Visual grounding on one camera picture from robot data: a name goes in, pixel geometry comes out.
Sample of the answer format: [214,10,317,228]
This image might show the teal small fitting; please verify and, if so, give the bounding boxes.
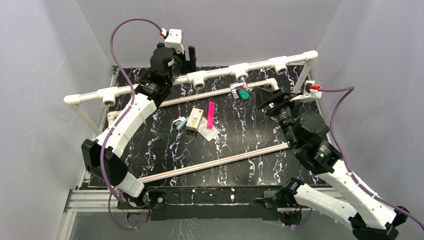
[176,120,187,131]

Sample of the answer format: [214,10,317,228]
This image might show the chrome water faucet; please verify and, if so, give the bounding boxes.
[229,81,251,99]

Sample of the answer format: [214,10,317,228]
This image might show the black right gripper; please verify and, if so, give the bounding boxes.
[252,86,306,148]

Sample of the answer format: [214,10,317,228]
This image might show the beige small cardboard box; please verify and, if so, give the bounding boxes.
[185,108,204,132]

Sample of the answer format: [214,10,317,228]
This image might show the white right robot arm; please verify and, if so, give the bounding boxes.
[254,87,408,240]

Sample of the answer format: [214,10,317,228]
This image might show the clear plastic bag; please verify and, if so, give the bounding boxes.
[198,125,220,142]

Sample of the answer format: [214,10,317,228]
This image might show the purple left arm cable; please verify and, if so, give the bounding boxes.
[99,18,167,231]

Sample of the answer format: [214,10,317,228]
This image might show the white PVC pipe frame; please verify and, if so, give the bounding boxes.
[64,50,318,184]

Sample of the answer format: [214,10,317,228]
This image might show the green square block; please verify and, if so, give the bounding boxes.
[238,90,250,100]

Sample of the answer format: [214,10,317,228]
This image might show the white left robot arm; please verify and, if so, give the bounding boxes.
[81,43,197,208]

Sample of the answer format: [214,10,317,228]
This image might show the pink rectangular bar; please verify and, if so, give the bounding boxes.
[206,101,215,130]

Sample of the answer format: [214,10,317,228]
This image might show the white small fitting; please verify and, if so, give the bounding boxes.
[172,117,186,126]

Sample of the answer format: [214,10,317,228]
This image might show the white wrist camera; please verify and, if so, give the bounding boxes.
[290,80,322,103]
[164,28,185,54]

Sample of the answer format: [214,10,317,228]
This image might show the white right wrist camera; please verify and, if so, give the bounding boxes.
[290,80,322,103]

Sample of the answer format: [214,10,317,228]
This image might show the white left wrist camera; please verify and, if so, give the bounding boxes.
[164,28,185,54]

